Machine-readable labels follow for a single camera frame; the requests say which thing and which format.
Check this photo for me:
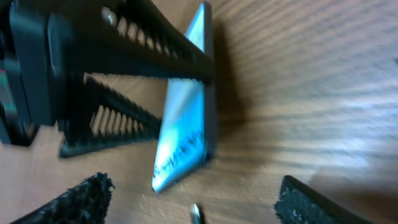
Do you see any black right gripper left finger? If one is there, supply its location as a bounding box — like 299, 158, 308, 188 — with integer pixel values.
12, 172, 115, 224

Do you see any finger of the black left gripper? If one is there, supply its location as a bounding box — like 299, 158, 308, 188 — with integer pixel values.
71, 1, 215, 82
58, 75, 161, 158

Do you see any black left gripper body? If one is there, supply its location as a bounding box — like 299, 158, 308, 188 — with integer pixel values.
1, 1, 75, 146

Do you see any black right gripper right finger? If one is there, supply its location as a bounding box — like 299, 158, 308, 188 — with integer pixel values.
274, 175, 371, 224

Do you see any Samsung Galaxy smartphone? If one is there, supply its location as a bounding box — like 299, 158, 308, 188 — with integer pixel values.
151, 1, 218, 194

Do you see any black USB charging cable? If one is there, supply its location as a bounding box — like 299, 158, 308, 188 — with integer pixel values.
190, 202, 206, 224

